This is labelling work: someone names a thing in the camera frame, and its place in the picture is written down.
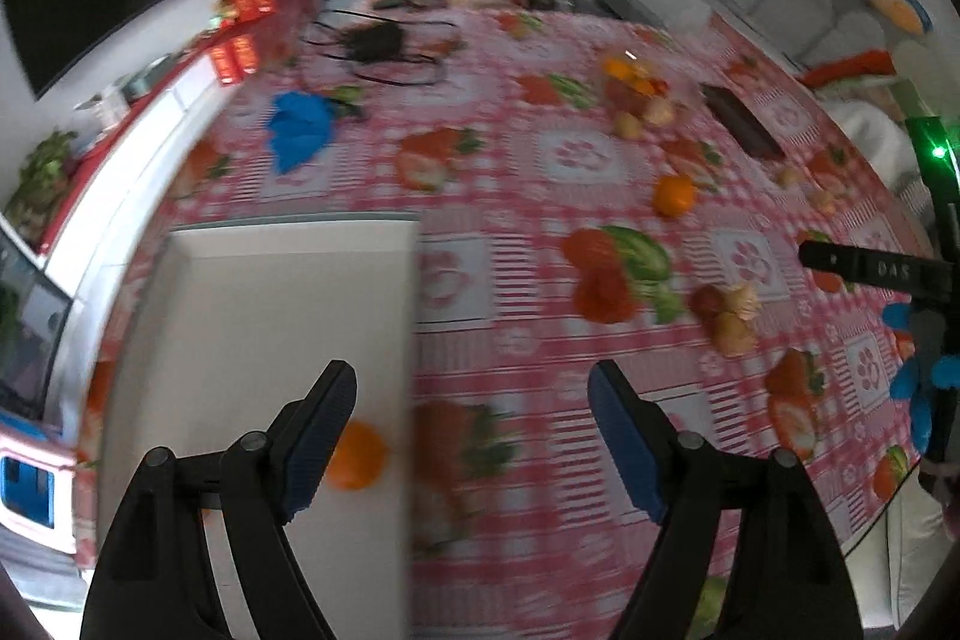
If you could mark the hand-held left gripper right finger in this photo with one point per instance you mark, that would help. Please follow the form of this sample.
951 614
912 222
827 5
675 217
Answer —
626 445

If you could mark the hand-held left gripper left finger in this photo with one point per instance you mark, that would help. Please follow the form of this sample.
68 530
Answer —
319 441

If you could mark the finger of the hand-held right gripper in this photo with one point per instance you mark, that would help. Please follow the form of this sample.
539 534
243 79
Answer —
862 269

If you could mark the orange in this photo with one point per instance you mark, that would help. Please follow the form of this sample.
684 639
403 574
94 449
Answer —
621 66
360 456
675 195

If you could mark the white rectangular tray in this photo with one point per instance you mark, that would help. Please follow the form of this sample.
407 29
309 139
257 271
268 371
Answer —
247 325

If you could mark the yellow lemon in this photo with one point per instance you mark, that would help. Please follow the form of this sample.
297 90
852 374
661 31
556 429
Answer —
630 125

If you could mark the clear glass bowl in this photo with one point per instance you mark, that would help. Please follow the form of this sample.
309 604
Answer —
645 89

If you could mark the small beige longan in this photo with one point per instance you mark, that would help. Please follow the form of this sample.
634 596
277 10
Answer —
661 111
789 176
732 334
744 301
826 202

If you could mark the white blanket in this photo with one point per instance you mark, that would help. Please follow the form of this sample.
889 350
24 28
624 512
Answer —
874 134

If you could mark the black phone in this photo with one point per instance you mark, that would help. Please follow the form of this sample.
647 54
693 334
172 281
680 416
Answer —
741 120

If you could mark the orange cloth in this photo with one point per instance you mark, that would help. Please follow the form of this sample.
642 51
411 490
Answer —
847 67

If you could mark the red checked printed tablecloth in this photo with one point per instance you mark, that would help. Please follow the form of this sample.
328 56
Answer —
525 197

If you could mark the blue and yellow plush toy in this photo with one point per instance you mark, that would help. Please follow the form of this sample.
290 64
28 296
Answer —
898 3

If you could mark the grey sofa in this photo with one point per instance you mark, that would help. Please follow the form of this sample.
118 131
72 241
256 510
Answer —
780 3

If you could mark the pink and blue box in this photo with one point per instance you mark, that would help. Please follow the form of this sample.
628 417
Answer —
30 490

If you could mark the blue cloth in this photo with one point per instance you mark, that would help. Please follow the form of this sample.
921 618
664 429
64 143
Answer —
300 130

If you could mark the white cabinet with red top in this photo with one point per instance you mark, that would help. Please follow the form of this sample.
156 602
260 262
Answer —
127 145

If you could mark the green potted plant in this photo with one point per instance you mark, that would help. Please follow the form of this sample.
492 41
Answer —
43 179

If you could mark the red gift box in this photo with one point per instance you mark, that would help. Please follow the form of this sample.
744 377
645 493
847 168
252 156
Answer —
251 0
233 60

